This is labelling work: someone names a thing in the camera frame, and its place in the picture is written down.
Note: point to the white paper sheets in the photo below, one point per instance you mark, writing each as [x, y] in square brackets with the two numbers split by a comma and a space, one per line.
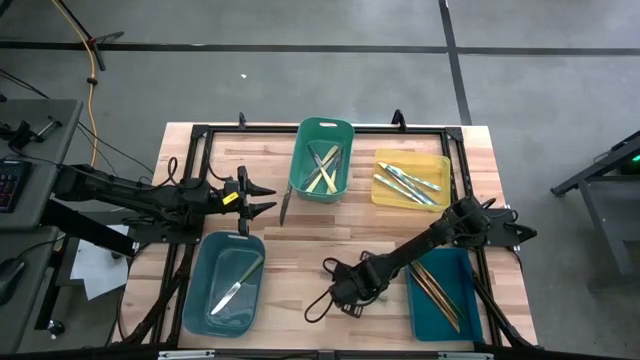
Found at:
[97, 270]

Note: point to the black computer mouse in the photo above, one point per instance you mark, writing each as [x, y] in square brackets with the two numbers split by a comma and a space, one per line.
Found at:
[10, 280]

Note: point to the iridescent cutlery piece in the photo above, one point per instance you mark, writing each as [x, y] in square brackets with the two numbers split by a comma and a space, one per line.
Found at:
[387, 182]
[427, 185]

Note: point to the silver metal bracket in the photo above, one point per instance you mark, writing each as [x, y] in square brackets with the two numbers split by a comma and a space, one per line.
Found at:
[465, 356]
[185, 355]

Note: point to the black caster knob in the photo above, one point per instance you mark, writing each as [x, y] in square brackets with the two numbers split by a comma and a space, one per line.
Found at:
[56, 327]

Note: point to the black metal table frame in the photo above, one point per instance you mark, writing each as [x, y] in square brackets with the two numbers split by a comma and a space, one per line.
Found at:
[260, 129]

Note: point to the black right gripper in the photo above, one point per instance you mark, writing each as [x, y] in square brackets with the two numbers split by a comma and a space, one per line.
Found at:
[355, 287]

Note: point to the grey side desk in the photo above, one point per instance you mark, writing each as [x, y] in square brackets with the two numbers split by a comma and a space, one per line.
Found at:
[60, 107]

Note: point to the black desk clamp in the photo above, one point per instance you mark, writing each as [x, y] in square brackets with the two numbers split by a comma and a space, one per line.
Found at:
[22, 134]

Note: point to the yellow translucent plastic tray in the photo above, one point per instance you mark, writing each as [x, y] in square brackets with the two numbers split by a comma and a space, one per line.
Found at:
[430, 160]

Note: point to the black tripod stand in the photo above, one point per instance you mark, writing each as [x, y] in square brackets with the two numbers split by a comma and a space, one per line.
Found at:
[107, 36]

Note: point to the iridescent table knife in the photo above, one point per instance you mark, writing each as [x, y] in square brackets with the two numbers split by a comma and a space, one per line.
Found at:
[417, 192]

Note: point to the grey low desk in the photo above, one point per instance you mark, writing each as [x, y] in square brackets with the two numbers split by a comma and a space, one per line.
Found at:
[25, 325]

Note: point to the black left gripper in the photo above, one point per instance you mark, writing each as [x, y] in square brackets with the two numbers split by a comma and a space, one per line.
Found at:
[243, 200]

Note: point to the grey equipment cart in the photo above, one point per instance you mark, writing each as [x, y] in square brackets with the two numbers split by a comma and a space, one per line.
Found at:
[615, 215]

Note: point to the deep blue rectangular bin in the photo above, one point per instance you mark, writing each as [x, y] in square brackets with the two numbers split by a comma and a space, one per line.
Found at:
[465, 280]

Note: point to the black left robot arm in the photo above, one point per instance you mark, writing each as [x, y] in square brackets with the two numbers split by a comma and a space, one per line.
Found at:
[130, 192]

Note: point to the black keyboard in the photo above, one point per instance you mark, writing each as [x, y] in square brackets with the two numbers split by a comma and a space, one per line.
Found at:
[10, 185]

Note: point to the yellow sticker label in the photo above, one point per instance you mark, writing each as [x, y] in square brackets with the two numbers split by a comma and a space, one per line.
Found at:
[230, 198]

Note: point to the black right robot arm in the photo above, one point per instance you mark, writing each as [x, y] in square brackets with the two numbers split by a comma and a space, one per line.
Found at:
[425, 242]

